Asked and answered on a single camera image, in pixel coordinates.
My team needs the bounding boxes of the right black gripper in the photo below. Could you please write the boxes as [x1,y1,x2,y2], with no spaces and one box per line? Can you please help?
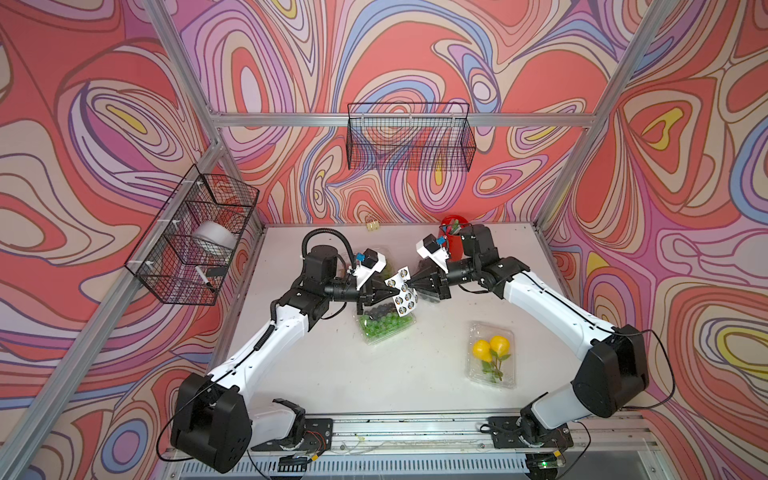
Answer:
[404,257,479,300]

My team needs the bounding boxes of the white fruit sticker sheet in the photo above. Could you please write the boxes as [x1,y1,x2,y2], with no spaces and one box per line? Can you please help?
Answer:
[385,267,418,317]

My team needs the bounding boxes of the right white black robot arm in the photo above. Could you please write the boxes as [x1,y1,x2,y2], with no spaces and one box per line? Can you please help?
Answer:
[408,224,649,444]

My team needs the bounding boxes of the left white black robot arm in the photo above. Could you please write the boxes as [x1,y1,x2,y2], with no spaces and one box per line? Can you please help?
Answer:
[164,228,398,473]

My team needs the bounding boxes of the clear box yellow fruit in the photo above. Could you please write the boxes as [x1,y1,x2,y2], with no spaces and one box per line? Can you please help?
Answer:
[465,321,516,389]

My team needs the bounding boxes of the clear box red green grapes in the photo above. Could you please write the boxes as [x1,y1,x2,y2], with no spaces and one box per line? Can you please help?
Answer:
[344,248,388,291]

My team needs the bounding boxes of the clear box black green grapes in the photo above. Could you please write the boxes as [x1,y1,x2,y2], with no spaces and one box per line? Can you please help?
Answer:
[356,304,416,345]

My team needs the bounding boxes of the red pen cup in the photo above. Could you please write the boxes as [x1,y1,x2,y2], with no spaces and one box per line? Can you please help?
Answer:
[439,215,469,261]

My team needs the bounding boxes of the marker pen in basket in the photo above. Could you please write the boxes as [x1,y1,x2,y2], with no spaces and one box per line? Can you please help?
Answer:
[195,265,213,288]

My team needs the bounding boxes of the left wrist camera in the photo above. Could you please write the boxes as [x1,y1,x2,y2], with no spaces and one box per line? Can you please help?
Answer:
[353,248,386,290]

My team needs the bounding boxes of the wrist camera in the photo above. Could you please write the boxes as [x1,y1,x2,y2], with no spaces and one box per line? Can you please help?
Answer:
[416,234,450,273]
[353,248,386,290]

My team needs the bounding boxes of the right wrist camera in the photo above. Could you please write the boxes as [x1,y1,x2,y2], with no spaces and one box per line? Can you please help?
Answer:
[416,234,450,273]

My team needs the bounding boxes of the black wire basket back wall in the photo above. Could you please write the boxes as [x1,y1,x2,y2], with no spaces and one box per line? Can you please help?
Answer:
[346,100,477,172]

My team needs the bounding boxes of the black wire basket wall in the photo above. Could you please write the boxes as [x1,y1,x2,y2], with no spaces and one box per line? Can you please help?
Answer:
[125,166,260,306]
[346,100,477,172]

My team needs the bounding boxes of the black wire basket left wall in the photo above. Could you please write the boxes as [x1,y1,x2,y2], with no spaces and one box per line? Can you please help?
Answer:
[125,166,260,306]

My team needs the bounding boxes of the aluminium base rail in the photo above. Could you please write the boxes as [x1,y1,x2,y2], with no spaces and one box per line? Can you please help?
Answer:
[164,411,675,479]

